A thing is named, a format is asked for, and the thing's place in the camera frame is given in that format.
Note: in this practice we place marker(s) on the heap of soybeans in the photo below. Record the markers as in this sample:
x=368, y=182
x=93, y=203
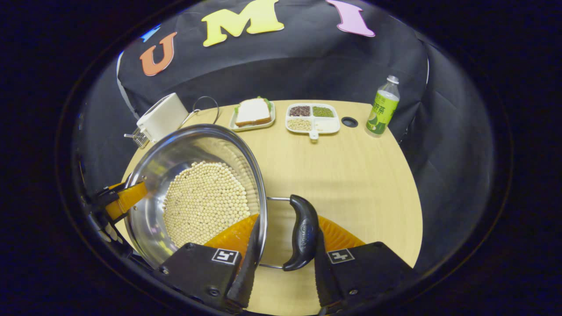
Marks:
x=204, y=204

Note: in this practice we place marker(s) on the white toaster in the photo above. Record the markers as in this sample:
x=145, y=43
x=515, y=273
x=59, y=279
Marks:
x=162, y=116

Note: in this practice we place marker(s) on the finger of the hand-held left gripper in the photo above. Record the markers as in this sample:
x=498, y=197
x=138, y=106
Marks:
x=125, y=199
x=107, y=194

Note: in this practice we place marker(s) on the white bread sandwich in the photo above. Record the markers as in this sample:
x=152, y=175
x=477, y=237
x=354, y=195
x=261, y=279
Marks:
x=252, y=112

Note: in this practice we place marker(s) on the white divided dish with beans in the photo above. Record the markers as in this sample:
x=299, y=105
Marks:
x=312, y=118

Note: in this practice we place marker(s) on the white rectangular plate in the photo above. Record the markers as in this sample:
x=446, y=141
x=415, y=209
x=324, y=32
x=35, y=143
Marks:
x=265, y=125

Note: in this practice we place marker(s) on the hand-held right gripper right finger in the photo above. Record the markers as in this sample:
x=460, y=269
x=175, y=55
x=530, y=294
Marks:
x=325, y=281

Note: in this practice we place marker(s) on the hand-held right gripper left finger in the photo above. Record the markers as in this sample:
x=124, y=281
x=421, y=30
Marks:
x=248, y=272

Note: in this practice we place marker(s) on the green tea bottle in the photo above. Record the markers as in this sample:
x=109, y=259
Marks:
x=382, y=109

